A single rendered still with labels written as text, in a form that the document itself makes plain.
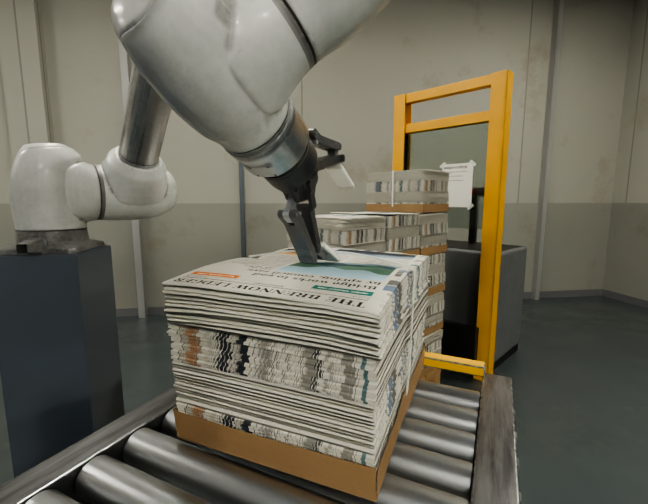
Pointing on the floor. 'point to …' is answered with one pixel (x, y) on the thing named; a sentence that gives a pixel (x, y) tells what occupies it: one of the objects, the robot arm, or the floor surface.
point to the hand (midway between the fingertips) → (337, 219)
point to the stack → (410, 187)
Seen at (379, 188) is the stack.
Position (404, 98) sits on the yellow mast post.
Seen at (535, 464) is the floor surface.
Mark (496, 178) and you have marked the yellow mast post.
